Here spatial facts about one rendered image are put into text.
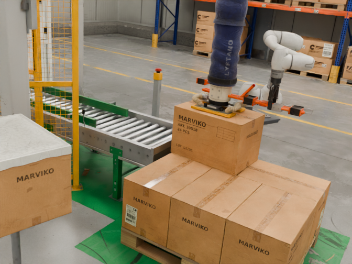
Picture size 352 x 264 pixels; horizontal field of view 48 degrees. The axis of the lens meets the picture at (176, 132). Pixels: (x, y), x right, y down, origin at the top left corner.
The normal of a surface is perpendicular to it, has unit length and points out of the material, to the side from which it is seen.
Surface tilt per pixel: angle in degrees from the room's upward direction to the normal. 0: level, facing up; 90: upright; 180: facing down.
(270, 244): 90
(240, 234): 90
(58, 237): 0
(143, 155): 90
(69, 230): 0
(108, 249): 0
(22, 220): 90
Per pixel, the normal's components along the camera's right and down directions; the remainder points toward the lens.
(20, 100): 0.84, 0.26
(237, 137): -0.59, 0.23
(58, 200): 0.69, 0.30
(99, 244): 0.08, -0.93
